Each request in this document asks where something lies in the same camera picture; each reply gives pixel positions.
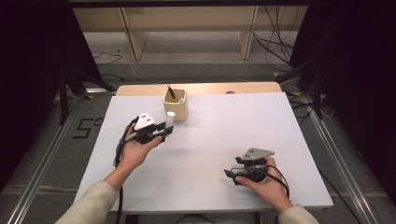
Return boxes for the aluminium floor rail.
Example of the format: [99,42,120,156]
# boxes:
[5,94,82,224]
[299,92,380,224]

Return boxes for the person's right hand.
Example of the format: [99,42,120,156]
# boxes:
[234,156,292,214]

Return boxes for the person's left hand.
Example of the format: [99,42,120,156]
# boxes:
[120,122,163,172]

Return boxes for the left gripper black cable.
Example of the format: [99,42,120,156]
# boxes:
[113,116,140,224]

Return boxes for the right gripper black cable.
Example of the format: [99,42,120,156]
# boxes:
[263,164,291,200]

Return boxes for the white tube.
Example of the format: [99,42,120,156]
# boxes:
[165,110,177,130]

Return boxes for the tangled floor cables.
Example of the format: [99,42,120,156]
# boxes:
[287,90,335,126]

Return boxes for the dark curtain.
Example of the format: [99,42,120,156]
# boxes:
[0,0,104,190]
[289,0,396,197]

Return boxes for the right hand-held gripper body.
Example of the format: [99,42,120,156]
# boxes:
[234,147,276,183]

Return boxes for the thin black floor cable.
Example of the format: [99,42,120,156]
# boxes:
[92,51,126,81]

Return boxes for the black pen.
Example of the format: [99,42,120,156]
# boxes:
[166,84,177,103]

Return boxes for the black metal stand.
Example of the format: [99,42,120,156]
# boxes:
[57,66,117,126]
[275,57,325,120]

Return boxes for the light wooden bench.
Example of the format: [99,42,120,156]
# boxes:
[73,6,309,62]

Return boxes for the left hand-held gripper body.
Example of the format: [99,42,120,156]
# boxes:
[125,111,157,146]

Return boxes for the hanging black cable bundle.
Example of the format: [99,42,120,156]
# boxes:
[251,5,297,73]

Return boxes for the beige pen holder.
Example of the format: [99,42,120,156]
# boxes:
[163,88,189,122]

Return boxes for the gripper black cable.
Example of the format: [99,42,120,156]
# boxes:
[263,164,291,200]
[113,116,140,224]

